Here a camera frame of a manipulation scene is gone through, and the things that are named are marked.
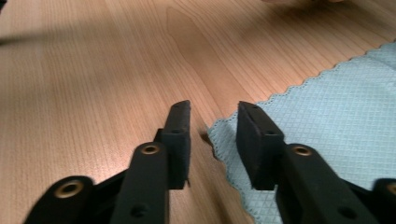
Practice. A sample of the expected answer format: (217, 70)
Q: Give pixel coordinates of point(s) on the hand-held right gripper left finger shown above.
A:
(146, 180)

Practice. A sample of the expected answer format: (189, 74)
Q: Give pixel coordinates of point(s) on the teal cleaning cloth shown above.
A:
(327, 124)

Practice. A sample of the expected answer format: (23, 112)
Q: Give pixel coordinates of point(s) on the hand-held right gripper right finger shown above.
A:
(292, 177)

